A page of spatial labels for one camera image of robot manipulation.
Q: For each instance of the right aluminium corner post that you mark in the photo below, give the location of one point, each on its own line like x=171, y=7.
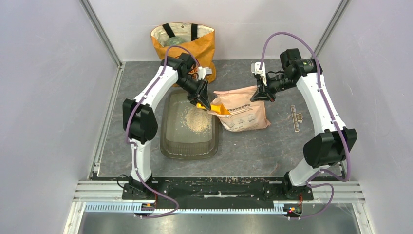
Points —
x=343, y=4

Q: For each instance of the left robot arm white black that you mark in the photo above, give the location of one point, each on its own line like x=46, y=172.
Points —
x=139, y=120

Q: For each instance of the orange Trader Joe's bag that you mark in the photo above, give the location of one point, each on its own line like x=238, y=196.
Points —
x=197, y=38

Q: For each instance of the beige litter granule pile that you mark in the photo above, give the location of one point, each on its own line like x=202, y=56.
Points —
x=197, y=120

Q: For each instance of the green bundle inside bag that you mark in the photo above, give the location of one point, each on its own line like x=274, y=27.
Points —
x=176, y=40

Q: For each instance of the aluminium corner post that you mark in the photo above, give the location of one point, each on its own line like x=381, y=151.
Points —
x=93, y=17
x=343, y=4

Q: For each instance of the grey translucent litter box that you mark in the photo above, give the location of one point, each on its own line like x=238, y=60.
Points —
x=176, y=140

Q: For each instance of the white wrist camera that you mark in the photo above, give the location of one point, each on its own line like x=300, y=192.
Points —
x=203, y=73
x=258, y=70

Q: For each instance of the orange plastic scoop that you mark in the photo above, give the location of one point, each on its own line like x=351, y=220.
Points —
x=218, y=107

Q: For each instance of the left aluminium corner post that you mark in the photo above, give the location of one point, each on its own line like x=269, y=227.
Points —
x=93, y=17

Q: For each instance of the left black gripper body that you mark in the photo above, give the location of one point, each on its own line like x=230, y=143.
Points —
x=197, y=87

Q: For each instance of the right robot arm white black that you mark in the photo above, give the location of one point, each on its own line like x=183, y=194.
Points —
x=332, y=141

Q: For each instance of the torn bag top strip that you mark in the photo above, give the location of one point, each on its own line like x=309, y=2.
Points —
x=297, y=118

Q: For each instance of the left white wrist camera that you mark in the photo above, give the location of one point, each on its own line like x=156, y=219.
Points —
x=203, y=73

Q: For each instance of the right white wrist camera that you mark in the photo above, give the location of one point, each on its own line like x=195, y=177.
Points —
x=258, y=70

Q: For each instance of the pink litter bag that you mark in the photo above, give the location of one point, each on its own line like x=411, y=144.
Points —
x=244, y=114

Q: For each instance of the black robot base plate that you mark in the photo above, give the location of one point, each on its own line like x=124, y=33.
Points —
x=220, y=192

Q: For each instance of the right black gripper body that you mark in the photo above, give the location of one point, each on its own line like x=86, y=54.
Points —
x=271, y=88

